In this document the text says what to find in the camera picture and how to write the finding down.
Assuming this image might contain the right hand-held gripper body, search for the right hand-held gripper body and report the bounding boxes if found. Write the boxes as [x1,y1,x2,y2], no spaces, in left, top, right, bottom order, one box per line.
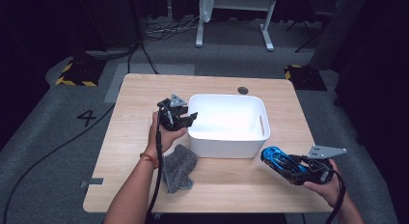
[290,145,348,186]

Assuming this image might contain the left hand-held gripper cable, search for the left hand-held gripper cable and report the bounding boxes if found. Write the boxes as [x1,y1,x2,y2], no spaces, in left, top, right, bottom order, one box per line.
[146,107,164,220]

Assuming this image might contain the black yellow striped base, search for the black yellow striped base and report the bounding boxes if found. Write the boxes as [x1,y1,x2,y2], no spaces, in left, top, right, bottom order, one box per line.
[284,64,328,92]
[55,58,107,88]

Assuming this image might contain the person's right hand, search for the person's right hand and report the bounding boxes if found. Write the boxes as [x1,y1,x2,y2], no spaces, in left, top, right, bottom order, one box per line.
[303,158,347,210]

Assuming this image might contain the hand-held gripper cable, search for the hand-held gripper cable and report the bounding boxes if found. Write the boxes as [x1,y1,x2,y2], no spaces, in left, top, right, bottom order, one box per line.
[323,168,347,224]
[146,107,164,220]

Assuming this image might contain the grey tape piece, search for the grey tape piece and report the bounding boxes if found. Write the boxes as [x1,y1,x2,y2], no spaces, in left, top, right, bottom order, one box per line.
[79,177,105,189]

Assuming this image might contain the grey curtain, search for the grey curtain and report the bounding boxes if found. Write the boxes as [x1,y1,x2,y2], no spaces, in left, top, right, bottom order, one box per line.
[308,0,369,71]

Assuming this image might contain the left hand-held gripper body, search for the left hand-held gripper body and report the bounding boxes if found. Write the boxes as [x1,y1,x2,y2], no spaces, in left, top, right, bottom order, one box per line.
[156,93,189,132]

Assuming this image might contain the long black floor cable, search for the long black floor cable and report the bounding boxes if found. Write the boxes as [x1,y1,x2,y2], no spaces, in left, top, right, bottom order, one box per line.
[1,102,117,224]

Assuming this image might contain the right hand-held gripper cable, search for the right hand-held gripper cable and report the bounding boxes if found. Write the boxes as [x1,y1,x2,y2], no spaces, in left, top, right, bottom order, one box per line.
[323,168,347,224]

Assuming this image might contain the blue toy car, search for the blue toy car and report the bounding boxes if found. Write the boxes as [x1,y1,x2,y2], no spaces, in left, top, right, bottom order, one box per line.
[259,145,311,183]

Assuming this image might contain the white metal stand frame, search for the white metal stand frame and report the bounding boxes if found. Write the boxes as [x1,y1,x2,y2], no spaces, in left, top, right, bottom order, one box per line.
[195,0,280,52]

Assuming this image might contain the black tripod stand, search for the black tripod stand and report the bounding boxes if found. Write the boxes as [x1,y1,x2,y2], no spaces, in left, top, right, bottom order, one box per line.
[285,10,333,54]

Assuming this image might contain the person's left hand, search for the person's left hand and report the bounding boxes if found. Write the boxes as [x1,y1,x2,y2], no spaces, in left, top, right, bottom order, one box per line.
[147,111,188,158]

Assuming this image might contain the red string bracelet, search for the red string bracelet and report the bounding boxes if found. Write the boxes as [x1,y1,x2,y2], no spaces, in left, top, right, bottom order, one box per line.
[139,152,160,169]

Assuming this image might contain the white hanging cloth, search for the white hanging cloth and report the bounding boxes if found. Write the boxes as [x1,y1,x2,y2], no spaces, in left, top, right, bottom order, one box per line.
[199,0,215,24]

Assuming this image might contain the white plastic storage bin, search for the white plastic storage bin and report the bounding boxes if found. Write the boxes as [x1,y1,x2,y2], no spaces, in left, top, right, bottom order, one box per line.
[186,93,272,160]

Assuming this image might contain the bundle of floor cables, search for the bundle of floor cables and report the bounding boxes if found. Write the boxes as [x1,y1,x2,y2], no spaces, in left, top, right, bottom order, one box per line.
[144,14,201,42]

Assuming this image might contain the grey knitted cloth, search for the grey knitted cloth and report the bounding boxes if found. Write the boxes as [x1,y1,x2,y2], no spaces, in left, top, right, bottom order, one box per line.
[161,143,200,195]

